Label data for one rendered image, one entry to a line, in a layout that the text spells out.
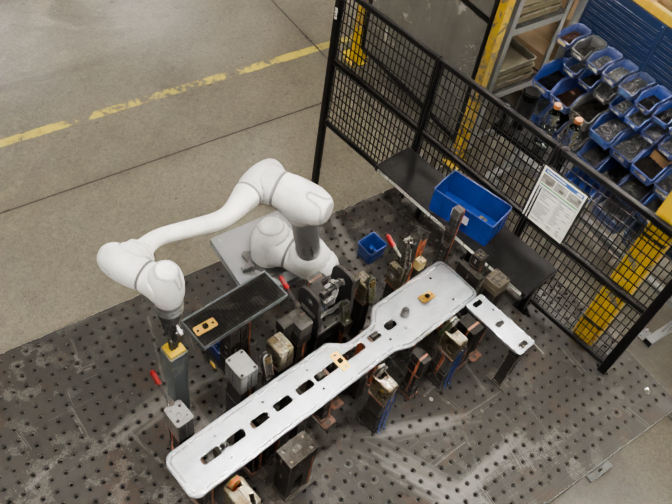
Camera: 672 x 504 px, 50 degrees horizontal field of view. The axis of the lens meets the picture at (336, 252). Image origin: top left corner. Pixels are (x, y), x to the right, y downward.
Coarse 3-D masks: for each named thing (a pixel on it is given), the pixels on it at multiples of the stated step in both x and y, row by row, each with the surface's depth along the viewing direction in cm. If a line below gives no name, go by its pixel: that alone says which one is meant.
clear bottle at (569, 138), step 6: (576, 120) 270; (582, 120) 270; (570, 126) 273; (576, 126) 272; (564, 132) 276; (570, 132) 273; (576, 132) 273; (564, 138) 276; (570, 138) 274; (576, 138) 274; (564, 144) 278; (570, 144) 276
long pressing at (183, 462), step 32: (416, 288) 291; (448, 288) 293; (384, 320) 280; (416, 320) 282; (320, 352) 268; (384, 352) 271; (288, 384) 258; (320, 384) 260; (224, 416) 247; (256, 416) 249; (288, 416) 250; (192, 448) 239; (256, 448) 242; (192, 480) 233; (224, 480) 235
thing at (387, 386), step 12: (384, 372) 261; (372, 384) 263; (384, 384) 258; (396, 384) 258; (372, 396) 267; (384, 396) 260; (372, 408) 273; (384, 408) 271; (360, 420) 285; (372, 420) 278; (372, 432) 282
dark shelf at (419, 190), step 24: (384, 168) 327; (408, 168) 329; (432, 168) 331; (408, 192) 320; (432, 192) 322; (432, 216) 314; (456, 240) 309; (504, 240) 309; (504, 264) 301; (528, 264) 302; (528, 288) 294
